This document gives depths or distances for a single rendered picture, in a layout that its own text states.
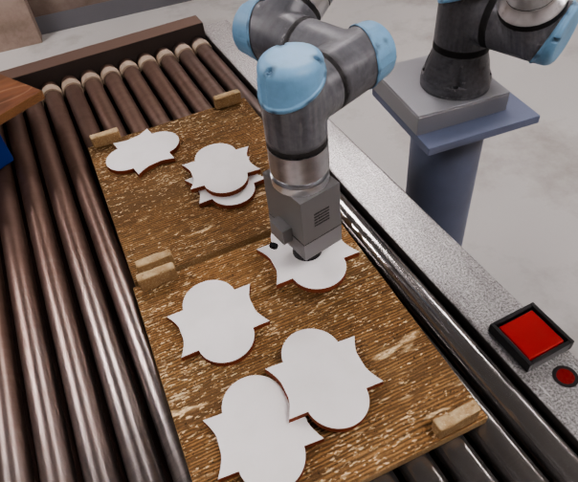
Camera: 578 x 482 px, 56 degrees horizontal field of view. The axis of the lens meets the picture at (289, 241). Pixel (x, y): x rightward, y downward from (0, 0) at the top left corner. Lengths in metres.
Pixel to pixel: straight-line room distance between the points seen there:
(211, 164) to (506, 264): 1.39
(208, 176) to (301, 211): 0.37
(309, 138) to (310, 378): 0.30
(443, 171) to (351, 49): 0.72
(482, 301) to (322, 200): 0.30
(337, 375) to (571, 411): 0.29
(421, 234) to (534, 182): 1.64
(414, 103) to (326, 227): 0.56
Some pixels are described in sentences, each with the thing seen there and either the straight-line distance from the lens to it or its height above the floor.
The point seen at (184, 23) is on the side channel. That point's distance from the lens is 1.60.
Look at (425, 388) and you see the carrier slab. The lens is 0.73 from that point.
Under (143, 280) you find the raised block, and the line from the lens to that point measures 0.85.
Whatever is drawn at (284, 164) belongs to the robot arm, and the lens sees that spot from 0.65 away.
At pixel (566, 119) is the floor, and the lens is 2.96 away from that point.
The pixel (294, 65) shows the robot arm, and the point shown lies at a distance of 0.59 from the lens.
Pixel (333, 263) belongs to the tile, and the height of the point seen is 0.99.
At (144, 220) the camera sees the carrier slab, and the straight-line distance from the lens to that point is 0.99.
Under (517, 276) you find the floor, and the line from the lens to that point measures 2.13.
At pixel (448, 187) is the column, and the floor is 0.68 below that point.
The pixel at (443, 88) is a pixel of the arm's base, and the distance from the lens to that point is 1.23.
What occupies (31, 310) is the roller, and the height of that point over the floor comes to 0.92.
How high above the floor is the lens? 1.57
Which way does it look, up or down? 46 degrees down
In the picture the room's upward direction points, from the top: 7 degrees counter-clockwise
